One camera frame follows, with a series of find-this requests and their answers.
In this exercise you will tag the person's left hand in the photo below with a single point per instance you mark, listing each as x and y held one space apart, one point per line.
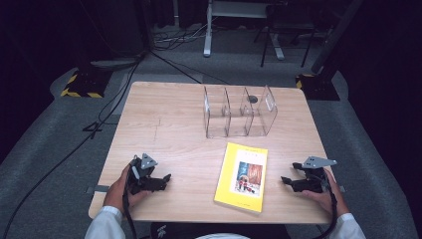
116 194

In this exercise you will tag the round black table grommet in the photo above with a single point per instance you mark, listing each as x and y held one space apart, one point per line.
253 99

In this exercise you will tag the white desk frame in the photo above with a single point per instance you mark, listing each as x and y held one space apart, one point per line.
209 33

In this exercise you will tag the black chair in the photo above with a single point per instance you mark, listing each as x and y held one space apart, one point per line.
285 26

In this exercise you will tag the black yellow striped stand base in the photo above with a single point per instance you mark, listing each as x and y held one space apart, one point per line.
84 84
318 88

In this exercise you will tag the person's right hand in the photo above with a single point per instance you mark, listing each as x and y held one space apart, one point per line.
326 197

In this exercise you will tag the person's dark clothing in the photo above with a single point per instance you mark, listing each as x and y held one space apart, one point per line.
215 230

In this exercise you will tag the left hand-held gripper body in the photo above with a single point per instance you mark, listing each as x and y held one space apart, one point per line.
143 172

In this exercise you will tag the clear acrylic book rack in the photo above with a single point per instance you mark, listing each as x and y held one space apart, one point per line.
232 113

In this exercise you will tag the yellow book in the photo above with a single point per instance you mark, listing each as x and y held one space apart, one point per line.
244 177

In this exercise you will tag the grey metal stand post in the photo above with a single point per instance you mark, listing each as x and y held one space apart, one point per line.
335 36

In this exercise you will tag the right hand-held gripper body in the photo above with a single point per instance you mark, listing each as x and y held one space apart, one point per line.
313 177

